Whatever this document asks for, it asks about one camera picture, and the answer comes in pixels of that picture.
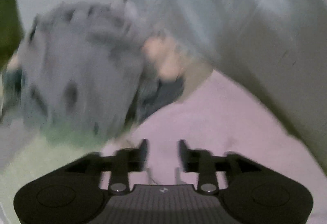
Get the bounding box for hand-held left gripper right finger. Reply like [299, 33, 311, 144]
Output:
[178, 139, 261, 194]

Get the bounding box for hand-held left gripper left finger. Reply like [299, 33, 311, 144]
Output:
[65, 139, 149, 194]

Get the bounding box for white garment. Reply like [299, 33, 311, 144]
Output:
[101, 71, 327, 224]

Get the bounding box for dark blue cloth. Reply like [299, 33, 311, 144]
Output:
[138, 76, 186, 122]

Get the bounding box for peach fluffy cloth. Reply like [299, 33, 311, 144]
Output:
[142, 35, 184, 80]

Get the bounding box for carrot print quilt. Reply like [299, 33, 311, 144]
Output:
[123, 0, 327, 138]

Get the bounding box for green curtain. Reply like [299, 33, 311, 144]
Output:
[0, 0, 25, 71]

